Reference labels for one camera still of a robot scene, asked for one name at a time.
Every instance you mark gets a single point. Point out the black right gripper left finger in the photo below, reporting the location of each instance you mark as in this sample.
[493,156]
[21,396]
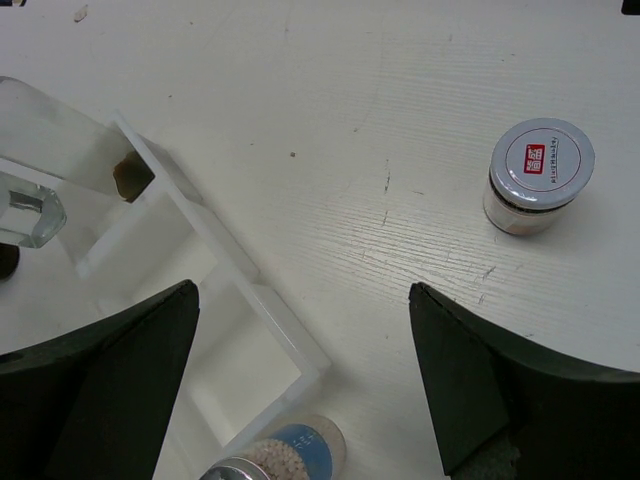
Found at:
[95,403]

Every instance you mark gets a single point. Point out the blue-label jar silver lid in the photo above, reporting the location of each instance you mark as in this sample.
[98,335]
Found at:
[302,447]

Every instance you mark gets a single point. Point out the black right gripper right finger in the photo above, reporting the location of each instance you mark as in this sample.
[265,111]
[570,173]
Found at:
[505,407]

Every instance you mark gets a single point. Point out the glass bottle dark sauce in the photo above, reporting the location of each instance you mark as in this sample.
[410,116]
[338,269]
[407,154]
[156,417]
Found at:
[46,135]

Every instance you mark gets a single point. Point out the small jar white lid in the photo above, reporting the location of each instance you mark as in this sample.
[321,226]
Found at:
[538,167]

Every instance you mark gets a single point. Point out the white three-compartment organizer tray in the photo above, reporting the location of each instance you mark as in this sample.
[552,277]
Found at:
[251,360]

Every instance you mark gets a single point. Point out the clear glass bottle gold cap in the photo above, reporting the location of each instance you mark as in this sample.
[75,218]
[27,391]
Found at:
[31,214]

